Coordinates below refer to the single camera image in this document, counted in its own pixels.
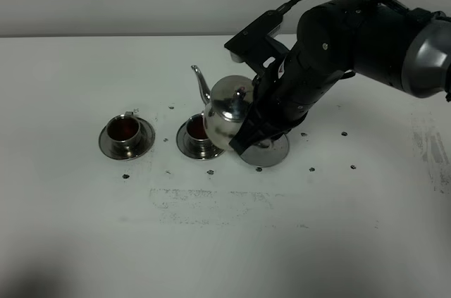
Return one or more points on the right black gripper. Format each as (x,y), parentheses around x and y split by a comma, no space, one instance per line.
(362,36)

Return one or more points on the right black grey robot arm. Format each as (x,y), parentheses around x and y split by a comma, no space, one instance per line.
(409,52)

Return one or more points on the stainless steel teapot saucer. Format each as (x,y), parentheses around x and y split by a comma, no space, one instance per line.
(267,153)

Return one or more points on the middle stainless steel saucer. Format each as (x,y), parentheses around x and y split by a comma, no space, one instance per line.
(195,151)

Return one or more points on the middle stainless steel teacup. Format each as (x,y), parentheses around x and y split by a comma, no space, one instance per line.
(195,130)

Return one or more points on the stainless steel teacup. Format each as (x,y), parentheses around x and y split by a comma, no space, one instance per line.
(195,130)
(124,129)

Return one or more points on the left stainless steel saucer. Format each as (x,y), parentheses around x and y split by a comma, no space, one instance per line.
(123,153)

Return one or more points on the left stainless steel teacup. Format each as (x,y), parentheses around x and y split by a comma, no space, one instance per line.
(124,129)

